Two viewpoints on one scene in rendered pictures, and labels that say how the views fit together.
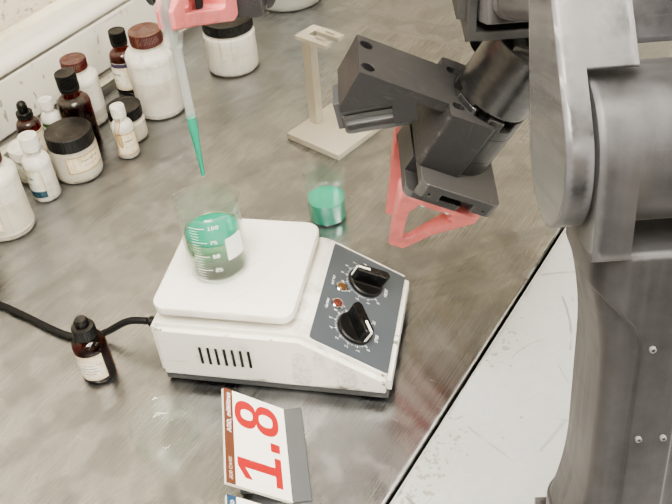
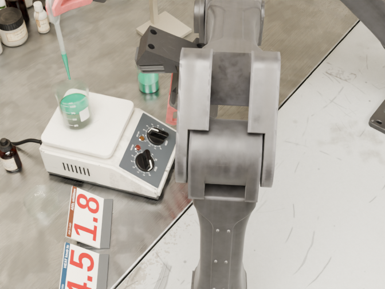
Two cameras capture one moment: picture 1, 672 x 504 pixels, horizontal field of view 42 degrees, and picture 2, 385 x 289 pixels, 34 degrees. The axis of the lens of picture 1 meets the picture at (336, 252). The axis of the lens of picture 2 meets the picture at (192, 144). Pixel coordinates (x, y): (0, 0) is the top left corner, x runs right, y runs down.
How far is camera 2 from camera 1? 0.31 m
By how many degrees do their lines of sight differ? 11
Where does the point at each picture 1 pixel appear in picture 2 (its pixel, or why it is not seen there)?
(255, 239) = (99, 107)
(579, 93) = (183, 139)
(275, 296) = (103, 143)
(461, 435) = (190, 224)
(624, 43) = (203, 121)
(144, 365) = (36, 164)
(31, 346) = not seen: outside the picture
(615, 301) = (200, 211)
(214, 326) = (71, 153)
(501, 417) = not seen: hidden behind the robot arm
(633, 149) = (201, 163)
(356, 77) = (144, 51)
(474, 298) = not seen: hidden behind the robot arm
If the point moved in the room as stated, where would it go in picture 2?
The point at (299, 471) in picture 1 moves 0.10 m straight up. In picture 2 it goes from (105, 232) to (97, 196)
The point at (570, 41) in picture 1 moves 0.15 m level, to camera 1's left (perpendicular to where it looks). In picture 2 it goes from (183, 117) to (18, 113)
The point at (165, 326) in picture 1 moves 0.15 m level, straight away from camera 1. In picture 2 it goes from (46, 150) to (39, 84)
